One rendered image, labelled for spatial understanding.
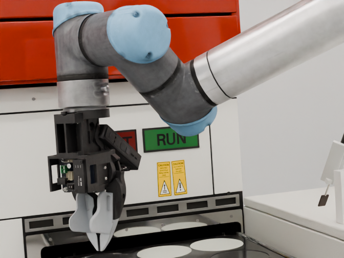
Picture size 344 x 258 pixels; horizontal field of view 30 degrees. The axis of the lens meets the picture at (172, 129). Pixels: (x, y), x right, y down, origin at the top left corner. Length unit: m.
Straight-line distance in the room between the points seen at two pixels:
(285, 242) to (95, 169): 0.44
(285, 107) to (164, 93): 2.20
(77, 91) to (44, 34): 0.30
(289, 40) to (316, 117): 2.30
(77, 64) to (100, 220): 0.23
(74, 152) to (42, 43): 0.33
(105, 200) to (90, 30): 0.25
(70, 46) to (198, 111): 0.20
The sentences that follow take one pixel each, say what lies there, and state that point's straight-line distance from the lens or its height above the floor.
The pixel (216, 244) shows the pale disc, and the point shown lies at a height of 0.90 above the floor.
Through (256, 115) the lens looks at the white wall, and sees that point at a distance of 3.00.
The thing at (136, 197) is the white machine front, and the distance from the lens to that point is 1.28.
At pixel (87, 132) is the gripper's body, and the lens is 0.93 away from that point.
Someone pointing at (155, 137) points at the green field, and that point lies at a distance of 1.28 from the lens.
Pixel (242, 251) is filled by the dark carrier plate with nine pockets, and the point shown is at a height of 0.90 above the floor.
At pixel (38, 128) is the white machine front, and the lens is 1.24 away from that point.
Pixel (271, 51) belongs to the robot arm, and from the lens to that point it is 0.85.
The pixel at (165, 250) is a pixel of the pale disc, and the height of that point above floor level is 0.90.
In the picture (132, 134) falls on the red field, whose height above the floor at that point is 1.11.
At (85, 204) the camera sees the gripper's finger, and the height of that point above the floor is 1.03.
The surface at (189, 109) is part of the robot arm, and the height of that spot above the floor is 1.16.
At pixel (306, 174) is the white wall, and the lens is 3.13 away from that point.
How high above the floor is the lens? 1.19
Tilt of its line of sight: 3 degrees down
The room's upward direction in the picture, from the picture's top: 4 degrees counter-clockwise
